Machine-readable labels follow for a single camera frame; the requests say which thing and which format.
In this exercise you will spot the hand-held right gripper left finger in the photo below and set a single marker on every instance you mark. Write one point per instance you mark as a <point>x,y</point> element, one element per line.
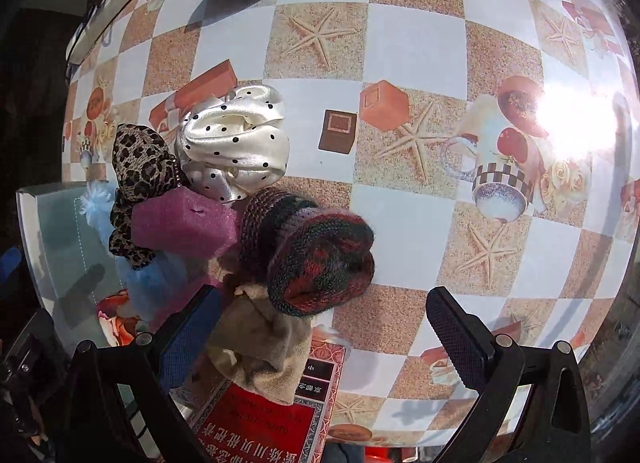
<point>190,338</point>

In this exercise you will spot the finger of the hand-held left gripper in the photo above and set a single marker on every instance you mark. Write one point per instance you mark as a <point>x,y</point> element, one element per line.
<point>10,268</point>

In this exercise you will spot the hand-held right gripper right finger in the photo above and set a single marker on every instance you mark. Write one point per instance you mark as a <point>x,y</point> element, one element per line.
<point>457,338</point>

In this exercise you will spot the grey cardboard box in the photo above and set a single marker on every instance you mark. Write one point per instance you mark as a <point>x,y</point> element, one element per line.
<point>55,233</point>

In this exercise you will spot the light blue tulle scrunchie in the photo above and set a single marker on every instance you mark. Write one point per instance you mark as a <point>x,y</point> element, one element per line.
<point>150,288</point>

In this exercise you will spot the beige cloth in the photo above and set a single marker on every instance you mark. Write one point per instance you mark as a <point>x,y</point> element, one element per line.
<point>265,343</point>

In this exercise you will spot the pink foam sponge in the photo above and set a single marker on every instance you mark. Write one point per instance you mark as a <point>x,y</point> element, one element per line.
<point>185,223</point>

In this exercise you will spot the multicolour knitted hat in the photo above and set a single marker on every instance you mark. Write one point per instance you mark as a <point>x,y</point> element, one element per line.
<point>315,263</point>

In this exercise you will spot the leopard print scrunchie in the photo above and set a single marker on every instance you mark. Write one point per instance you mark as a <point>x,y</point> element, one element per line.
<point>140,163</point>

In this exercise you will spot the white polka dot satin scrunchie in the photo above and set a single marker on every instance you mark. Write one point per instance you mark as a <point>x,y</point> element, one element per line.
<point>235,143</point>

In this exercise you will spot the red printed box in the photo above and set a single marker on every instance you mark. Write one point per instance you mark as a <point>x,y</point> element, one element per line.
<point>260,423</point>

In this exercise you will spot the checkered printed tablecloth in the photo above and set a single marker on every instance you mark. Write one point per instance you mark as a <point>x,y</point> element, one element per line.
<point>400,33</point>

